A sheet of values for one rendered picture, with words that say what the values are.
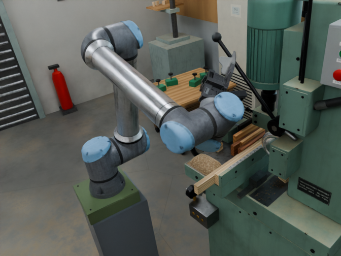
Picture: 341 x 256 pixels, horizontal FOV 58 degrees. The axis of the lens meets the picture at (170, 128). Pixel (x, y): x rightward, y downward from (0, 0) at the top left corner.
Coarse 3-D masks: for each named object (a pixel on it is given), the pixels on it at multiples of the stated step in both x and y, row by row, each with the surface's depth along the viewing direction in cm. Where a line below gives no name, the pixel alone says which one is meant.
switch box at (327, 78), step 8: (336, 24) 74; (328, 32) 76; (336, 32) 75; (328, 40) 77; (336, 40) 75; (328, 48) 78; (336, 48) 76; (328, 56) 78; (336, 56) 77; (328, 64) 79; (336, 64) 78; (328, 72) 80; (328, 80) 81
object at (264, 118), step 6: (258, 108) 126; (252, 114) 127; (258, 114) 124; (264, 114) 122; (276, 114) 120; (252, 120) 128; (258, 120) 125; (264, 120) 123; (258, 126) 127; (264, 126) 124
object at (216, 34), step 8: (216, 40) 109; (224, 48) 109; (240, 72) 107; (248, 80) 107; (256, 96) 106; (264, 104) 105; (272, 120) 103; (272, 128) 104; (280, 128) 101; (288, 136) 102
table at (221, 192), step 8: (224, 144) 136; (208, 152) 132; (216, 152) 132; (224, 152) 131; (224, 160) 127; (264, 160) 128; (192, 168) 125; (248, 168) 121; (256, 168) 126; (192, 176) 127; (200, 176) 122; (240, 176) 119; (248, 176) 124; (216, 184) 115; (232, 184) 118; (240, 184) 122; (216, 192) 117; (224, 192) 116
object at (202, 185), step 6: (252, 144) 127; (246, 150) 124; (234, 156) 122; (228, 162) 119; (210, 174) 114; (204, 180) 112; (210, 180) 113; (198, 186) 110; (204, 186) 112; (198, 192) 111
